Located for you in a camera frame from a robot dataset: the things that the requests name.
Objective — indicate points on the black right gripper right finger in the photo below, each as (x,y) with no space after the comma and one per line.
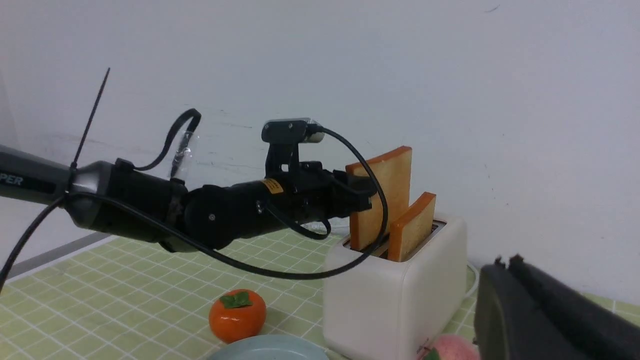
(598,332)

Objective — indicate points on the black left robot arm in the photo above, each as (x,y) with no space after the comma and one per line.
(122,199)

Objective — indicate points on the light blue plate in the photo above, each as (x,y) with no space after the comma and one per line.
(270,347)

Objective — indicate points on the orange persimmon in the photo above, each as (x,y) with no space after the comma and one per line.
(236,315)

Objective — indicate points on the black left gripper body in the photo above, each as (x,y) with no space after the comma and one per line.
(311,194)

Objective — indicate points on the pink peach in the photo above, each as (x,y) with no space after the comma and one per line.
(449,346)

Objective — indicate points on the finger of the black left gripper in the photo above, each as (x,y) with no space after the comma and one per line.
(351,193)

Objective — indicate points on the white toaster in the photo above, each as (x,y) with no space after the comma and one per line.
(386,310)

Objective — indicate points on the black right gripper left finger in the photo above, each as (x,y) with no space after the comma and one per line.
(510,325)

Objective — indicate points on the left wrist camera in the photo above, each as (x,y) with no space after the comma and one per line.
(284,136)

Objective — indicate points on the green checkered tablecloth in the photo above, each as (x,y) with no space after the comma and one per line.
(128,300)

